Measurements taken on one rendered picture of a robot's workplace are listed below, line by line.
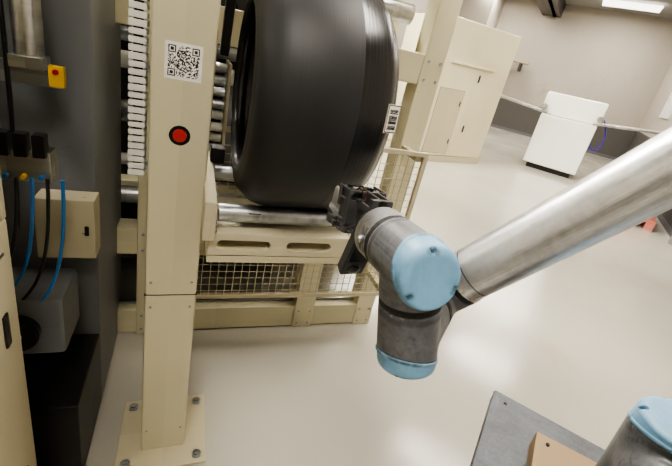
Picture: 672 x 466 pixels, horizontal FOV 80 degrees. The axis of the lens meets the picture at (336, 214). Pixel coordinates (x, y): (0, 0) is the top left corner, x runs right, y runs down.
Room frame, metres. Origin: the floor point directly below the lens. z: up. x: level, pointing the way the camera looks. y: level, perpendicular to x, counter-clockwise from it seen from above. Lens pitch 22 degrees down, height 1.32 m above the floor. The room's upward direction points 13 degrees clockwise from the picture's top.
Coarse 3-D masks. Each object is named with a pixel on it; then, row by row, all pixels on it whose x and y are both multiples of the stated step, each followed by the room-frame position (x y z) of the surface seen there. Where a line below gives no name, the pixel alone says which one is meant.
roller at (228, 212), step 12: (228, 204) 0.87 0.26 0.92; (240, 204) 0.88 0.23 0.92; (228, 216) 0.85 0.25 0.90; (240, 216) 0.86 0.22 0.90; (252, 216) 0.87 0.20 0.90; (264, 216) 0.88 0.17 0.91; (276, 216) 0.89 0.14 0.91; (288, 216) 0.91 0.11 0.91; (300, 216) 0.92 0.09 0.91; (312, 216) 0.93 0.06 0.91; (324, 216) 0.95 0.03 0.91
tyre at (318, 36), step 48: (288, 0) 0.83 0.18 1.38; (336, 0) 0.88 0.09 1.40; (240, 48) 1.18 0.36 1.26; (288, 48) 0.78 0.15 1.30; (336, 48) 0.82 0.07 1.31; (384, 48) 0.87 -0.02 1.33; (240, 96) 1.19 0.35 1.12; (288, 96) 0.76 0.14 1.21; (336, 96) 0.80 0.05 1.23; (384, 96) 0.85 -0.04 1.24; (240, 144) 1.13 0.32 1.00; (288, 144) 0.77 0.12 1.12; (336, 144) 0.80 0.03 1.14; (384, 144) 0.88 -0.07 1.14; (288, 192) 0.83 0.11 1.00
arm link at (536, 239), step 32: (640, 160) 0.50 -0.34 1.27; (576, 192) 0.52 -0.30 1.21; (608, 192) 0.50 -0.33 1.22; (640, 192) 0.48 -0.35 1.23; (512, 224) 0.56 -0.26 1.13; (544, 224) 0.52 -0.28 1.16; (576, 224) 0.50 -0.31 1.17; (608, 224) 0.49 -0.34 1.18; (480, 256) 0.55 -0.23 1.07; (512, 256) 0.53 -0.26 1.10; (544, 256) 0.51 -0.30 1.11; (480, 288) 0.54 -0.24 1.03
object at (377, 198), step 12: (348, 192) 0.65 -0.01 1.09; (360, 192) 0.65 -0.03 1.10; (372, 192) 0.66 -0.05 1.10; (384, 192) 0.68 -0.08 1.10; (348, 204) 0.64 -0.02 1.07; (360, 204) 0.64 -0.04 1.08; (372, 204) 0.60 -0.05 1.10; (384, 204) 0.61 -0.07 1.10; (348, 216) 0.64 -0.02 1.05; (360, 216) 0.63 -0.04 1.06; (336, 228) 0.66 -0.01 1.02; (348, 228) 0.64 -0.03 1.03
